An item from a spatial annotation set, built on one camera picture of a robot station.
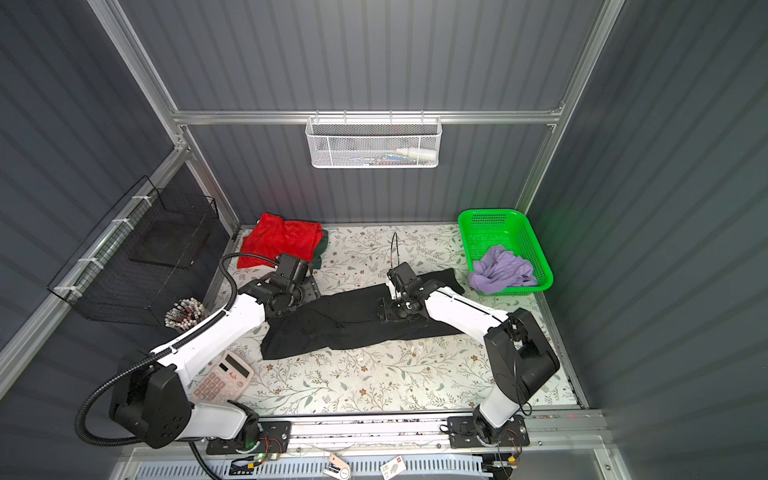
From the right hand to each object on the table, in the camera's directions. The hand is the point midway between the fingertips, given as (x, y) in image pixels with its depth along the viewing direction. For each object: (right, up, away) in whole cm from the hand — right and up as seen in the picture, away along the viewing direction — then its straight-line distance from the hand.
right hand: (388, 314), depth 88 cm
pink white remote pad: (-44, -17, -8) cm, 48 cm away
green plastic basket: (+37, +28, +28) cm, 54 cm away
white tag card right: (+1, -32, -19) cm, 37 cm away
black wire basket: (-61, +19, -12) cm, 65 cm away
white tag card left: (-12, -31, -20) cm, 39 cm away
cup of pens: (-54, +2, -9) cm, 55 cm away
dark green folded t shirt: (-26, +19, +21) cm, 39 cm away
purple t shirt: (+38, +13, +13) cm, 42 cm away
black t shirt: (-12, -2, +5) cm, 14 cm away
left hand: (-23, +7, -2) cm, 24 cm away
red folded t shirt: (-44, +25, +23) cm, 55 cm away
